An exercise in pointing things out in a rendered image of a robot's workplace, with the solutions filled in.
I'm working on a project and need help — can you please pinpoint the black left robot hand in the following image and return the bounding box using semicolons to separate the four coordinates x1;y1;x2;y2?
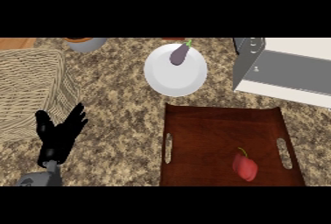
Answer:
34;101;88;169

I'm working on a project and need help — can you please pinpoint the brown wooden tray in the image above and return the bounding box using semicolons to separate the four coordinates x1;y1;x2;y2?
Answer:
159;102;306;187

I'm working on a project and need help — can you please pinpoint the beige wicker basket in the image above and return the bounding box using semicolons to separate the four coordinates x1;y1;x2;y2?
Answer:
0;48;83;144

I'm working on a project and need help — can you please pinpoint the grey pot with orange rim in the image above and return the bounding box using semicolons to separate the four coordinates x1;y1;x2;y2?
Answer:
63;37;109;53

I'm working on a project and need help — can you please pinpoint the white round plate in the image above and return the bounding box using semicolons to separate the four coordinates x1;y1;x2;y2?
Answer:
142;43;210;98

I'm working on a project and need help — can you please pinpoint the purple eggplant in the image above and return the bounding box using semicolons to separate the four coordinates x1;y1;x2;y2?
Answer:
168;39;193;67

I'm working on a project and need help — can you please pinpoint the red bell pepper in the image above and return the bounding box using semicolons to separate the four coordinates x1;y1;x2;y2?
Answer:
232;147;260;182

